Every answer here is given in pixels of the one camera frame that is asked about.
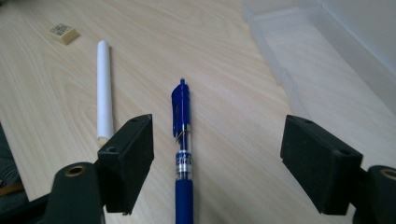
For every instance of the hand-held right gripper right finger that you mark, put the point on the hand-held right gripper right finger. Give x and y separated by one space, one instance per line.
320 161

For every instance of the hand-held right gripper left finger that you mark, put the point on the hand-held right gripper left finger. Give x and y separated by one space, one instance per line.
127 161

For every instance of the blue pen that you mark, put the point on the blue pen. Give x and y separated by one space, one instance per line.
183 199

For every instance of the white pencil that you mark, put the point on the white pencil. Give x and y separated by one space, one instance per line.
104 93

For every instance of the clear plastic pencil case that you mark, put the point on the clear plastic pencil case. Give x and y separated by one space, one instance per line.
311 62

